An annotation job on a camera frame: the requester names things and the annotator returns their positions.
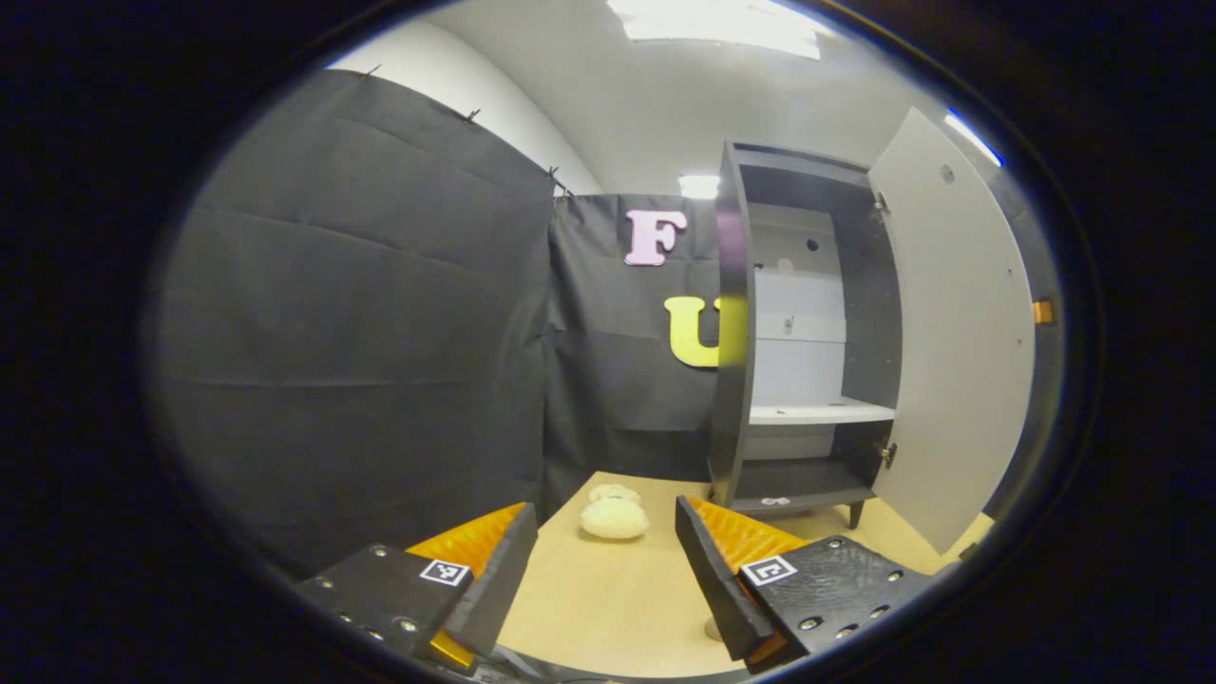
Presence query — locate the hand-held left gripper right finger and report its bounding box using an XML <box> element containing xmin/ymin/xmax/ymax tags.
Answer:
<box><xmin>674</xmin><ymin>494</ymin><xmax>937</xmax><ymax>674</ymax></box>

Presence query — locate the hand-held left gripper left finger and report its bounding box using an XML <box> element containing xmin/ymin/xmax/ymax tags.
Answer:
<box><xmin>294</xmin><ymin>502</ymin><xmax>540</xmax><ymax>674</ymax></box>

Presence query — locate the white cabinet door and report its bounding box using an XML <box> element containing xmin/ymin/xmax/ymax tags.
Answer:
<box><xmin>869</xmin><ymin>106</ymin><xmax>1036</xmax><ymax>555</ymax></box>

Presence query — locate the grey cabinet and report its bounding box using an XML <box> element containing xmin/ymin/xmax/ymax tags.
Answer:
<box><xmin>708</xmin><ymin>141</ymin><xmax>903</xmax><ymax>529</ymax></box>

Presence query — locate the cream plush toy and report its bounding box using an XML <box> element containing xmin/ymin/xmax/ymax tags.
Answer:
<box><xmin>579</xmin><ymin>484</ymin><xmax>651</xmax><ymax>541</ymax></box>

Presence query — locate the black backdrop cloth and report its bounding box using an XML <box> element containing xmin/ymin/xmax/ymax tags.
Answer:
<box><xmin>152</xmin><ymin>68</ymin><xmax>1057</xmax><ymax>571</ymax></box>

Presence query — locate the large ceiling light panel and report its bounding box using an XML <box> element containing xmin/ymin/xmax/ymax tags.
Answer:
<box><xmin>608</xmin><ymin>0</ymin><xmax>823</xmax><ymax>60</ymax></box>

